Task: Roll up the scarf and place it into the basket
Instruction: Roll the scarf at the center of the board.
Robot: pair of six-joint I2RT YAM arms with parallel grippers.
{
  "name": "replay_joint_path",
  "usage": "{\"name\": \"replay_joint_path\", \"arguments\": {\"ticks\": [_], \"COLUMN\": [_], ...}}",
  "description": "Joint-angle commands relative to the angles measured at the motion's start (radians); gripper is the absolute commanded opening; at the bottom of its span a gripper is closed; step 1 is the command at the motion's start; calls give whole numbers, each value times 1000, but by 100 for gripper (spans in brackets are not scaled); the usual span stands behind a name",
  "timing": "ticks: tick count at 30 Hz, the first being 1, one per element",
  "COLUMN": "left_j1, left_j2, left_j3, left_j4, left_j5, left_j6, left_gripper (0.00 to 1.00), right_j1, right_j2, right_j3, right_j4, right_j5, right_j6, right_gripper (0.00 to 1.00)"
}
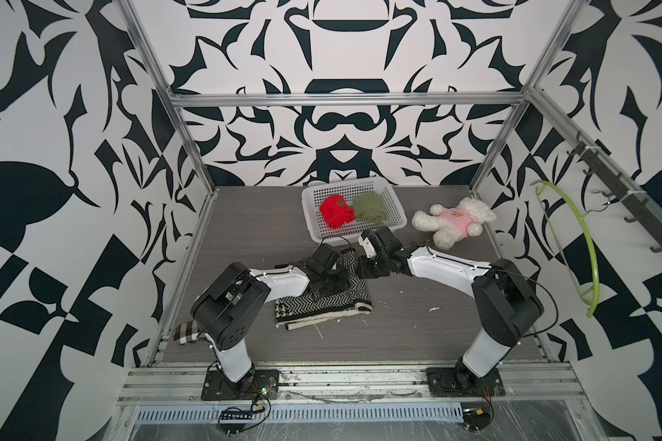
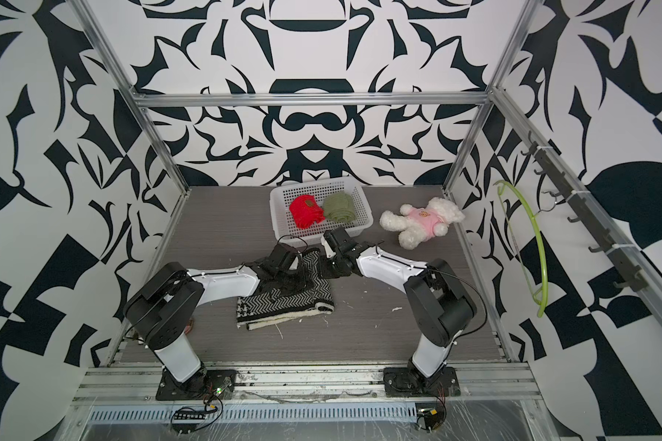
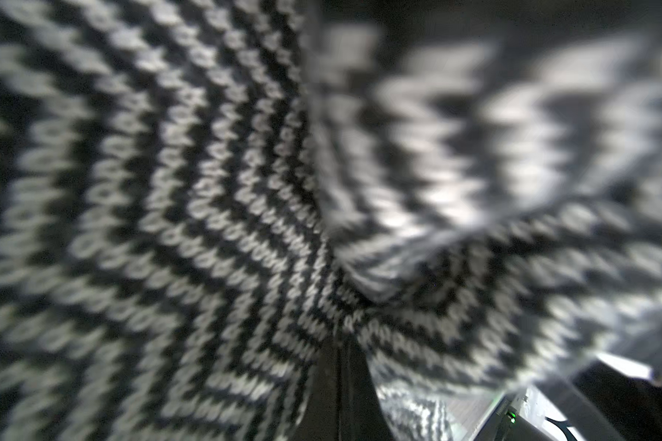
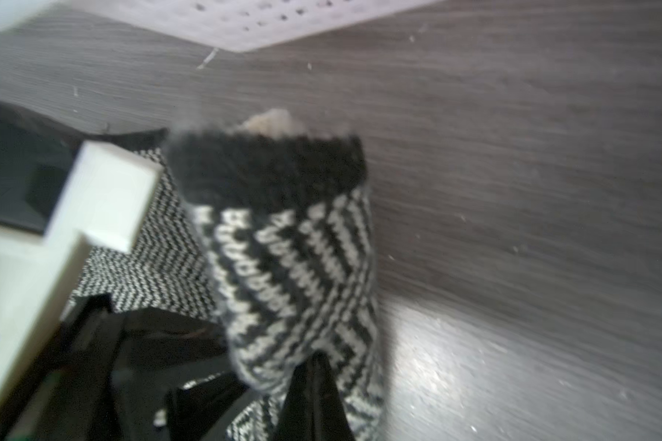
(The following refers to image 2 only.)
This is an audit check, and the black white houndstooth scarf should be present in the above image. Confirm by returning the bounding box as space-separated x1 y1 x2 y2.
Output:
236 248 335 331

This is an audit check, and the green knitted scarf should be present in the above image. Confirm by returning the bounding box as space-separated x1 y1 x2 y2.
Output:
323 192 357 224

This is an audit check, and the red knitted scarf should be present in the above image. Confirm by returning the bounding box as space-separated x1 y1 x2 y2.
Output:
289 195 325 230

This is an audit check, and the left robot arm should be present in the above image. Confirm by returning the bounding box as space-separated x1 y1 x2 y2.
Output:
124 244 309 388

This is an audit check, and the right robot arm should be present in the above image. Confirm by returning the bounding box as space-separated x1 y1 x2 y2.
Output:
321 228 478 387

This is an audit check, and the white plastic basket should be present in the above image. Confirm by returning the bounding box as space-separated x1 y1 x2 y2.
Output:
270 178 374 247

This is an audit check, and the white teddy bear pink shirt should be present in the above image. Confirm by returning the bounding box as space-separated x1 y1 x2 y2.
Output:
379 198 465 250

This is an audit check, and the black connector hub right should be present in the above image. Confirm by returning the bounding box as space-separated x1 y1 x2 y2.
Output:
415 408 446 433

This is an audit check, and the black connector hub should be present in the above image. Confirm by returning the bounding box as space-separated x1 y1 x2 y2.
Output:
415 408 446 433
169 406 208 424

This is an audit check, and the black connector hub left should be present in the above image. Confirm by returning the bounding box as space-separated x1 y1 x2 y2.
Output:
169 406 208 424

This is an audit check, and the green clothes hanger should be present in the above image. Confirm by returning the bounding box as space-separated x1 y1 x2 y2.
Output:
494 180 550 318

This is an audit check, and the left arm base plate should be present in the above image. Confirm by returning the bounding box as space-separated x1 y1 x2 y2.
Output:
156 367 238 402

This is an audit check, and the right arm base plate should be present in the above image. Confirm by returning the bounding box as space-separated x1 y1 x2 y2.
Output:
382 366 462 398

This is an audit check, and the white slotted cable duct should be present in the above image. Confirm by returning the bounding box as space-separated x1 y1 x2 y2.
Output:
88 402 417 424

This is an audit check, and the grey wall hook rail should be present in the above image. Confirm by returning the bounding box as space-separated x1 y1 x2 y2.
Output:
522 132 649 292

